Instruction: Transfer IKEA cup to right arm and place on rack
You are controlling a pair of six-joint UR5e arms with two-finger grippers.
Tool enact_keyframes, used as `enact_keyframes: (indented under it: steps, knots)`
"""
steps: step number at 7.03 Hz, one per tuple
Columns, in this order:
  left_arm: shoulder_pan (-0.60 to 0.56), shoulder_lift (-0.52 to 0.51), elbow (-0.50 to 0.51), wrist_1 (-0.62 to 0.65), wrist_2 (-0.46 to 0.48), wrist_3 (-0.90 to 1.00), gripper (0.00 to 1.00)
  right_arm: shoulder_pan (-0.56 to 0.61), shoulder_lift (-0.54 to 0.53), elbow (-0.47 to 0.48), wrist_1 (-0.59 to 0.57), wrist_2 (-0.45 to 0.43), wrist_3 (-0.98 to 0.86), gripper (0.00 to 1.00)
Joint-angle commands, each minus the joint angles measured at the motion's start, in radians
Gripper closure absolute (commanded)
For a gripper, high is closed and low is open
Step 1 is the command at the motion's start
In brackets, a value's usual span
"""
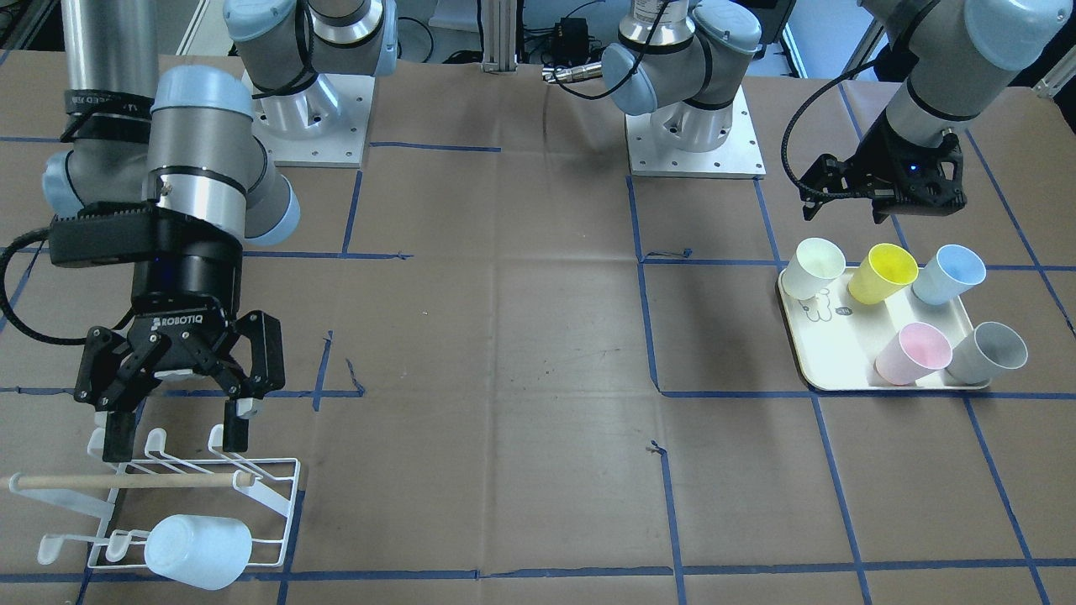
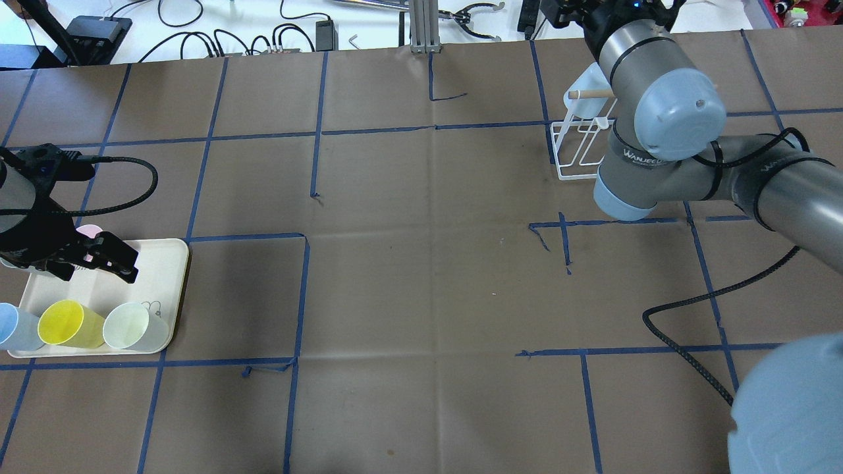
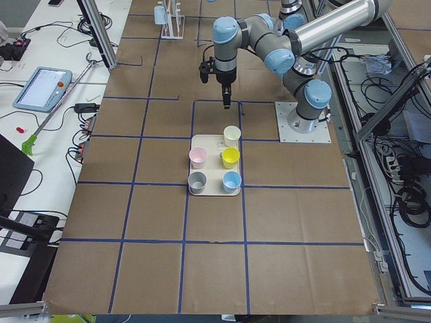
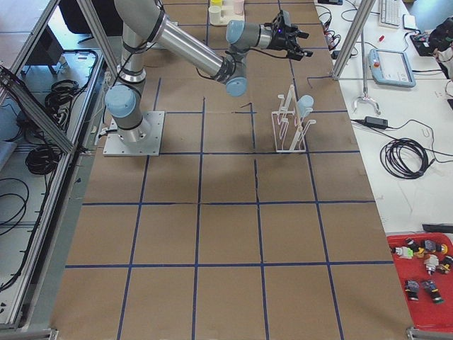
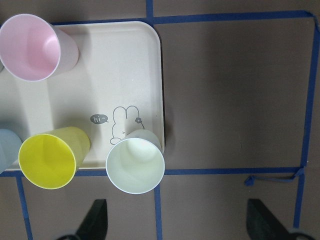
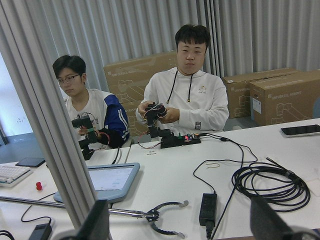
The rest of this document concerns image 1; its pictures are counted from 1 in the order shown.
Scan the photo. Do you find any cream white plastic cup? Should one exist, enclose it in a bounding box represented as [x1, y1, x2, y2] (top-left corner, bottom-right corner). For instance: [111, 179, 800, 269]
[780, 237, 846, 300]

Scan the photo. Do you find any grey plastic cup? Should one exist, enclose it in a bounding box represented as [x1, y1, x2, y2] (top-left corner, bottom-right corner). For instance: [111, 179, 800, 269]
[946, 321, 1029, 384]

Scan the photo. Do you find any cream tray with rabbit print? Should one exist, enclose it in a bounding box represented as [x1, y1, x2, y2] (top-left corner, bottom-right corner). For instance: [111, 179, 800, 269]
[776, 267, 973, 392]

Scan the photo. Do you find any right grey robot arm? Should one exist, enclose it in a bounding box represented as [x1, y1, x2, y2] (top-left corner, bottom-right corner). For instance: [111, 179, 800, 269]
[37, 1, 398, 463]

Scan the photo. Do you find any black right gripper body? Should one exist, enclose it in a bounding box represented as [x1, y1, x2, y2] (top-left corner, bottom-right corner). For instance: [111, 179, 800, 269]
[74, 239, 286, 413]

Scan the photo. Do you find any light blue plastic cup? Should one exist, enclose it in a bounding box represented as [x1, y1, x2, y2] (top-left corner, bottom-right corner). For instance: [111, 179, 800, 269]
[145, 513, 252, 591]
[912, 244, 987, 306]

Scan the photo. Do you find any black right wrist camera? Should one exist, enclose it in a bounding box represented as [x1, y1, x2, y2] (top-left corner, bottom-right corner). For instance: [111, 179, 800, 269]
[49, 205, 165, 268]

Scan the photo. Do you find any white wire cup rack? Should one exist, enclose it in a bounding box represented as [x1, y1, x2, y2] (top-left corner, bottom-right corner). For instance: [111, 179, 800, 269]
[3, 426, 301, 576]

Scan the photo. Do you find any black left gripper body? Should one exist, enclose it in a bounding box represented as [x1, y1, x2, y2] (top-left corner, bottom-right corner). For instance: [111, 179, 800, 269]
[849, 114, 966, 224]

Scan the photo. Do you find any yellow plastic cup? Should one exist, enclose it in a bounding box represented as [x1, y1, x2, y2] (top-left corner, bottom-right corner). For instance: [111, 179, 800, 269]
[848, 244, 919, 305]

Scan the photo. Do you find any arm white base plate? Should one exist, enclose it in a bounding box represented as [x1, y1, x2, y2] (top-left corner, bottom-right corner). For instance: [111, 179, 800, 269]
[252, 74, 376, 169]
[625, 88, 767, 179]

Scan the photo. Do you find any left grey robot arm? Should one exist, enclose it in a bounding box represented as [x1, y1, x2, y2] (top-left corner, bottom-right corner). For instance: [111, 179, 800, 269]
[600, 1, 1073, 223]

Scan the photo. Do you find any aluminium frame post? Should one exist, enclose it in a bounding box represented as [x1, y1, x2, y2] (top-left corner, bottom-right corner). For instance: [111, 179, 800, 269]
[476, 0, 524, 73]

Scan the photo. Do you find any pink plastic cup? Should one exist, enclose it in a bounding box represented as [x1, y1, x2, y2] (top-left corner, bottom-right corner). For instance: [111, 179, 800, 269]
[873, 322, 952, 386]

